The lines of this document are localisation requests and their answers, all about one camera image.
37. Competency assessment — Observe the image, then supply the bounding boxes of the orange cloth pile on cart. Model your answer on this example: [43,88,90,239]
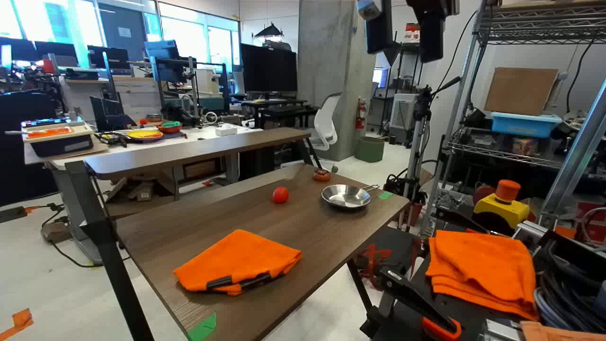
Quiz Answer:
[425,232,537,321]

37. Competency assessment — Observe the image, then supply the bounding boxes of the small orange dish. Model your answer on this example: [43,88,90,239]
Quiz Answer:
[312,171,331,182]

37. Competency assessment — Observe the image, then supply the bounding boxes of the red ball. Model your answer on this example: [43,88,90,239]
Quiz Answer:
[270,186,289,205]

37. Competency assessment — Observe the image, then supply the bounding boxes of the silver metal bowl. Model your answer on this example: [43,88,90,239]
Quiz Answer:
[319,184,370,211]

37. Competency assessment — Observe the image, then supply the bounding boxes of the white office chair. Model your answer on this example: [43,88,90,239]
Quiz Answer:
[310,93,340,152]

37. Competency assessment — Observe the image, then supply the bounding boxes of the green bin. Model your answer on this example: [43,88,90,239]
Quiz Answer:
[353,135,384,163]

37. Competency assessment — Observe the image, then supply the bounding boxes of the green tape piece right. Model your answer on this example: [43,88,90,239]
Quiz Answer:
[376,192,393,201]

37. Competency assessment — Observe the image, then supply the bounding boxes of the green tape piece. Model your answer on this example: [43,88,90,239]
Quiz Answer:
[187,315,215,341]
[376,192,393,201]

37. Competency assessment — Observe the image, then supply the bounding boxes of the red fire extinguisher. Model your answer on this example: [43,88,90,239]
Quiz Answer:
[353,99,367,131]

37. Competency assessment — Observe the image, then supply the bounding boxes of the large black monitor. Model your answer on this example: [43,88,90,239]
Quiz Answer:
[240,44,297,93]

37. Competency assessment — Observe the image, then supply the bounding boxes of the yellow plate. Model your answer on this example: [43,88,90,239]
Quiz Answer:
[126,129,162,143]

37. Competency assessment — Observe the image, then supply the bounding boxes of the green tape piece front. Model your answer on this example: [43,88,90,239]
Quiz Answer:
[187,315,215,341]

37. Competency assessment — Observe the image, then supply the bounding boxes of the yellow emergency stop button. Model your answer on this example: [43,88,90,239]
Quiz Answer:
[473,181,529,228]

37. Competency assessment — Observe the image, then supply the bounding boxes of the brown cardboard sheet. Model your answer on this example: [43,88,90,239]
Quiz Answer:
[484,67,558,116]

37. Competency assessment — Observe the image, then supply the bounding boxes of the blue plastic bin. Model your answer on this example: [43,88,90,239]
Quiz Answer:
[490,112,562,139]

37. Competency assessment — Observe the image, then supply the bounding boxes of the grey box with orange item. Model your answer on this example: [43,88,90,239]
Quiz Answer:
[20,120,94,158]

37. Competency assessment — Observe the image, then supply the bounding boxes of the camera tripod stand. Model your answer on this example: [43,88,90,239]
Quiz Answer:
[384,76,461,201]

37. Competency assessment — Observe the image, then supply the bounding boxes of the orange handled clamp tool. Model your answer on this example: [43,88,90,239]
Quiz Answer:
[376,268,461,341]

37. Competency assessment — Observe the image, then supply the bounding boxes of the metal wire shelf rack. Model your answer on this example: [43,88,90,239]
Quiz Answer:
[418,0,606,239]

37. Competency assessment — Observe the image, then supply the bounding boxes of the silver aluminium frame post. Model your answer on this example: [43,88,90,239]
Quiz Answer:
[539,82,606,224]

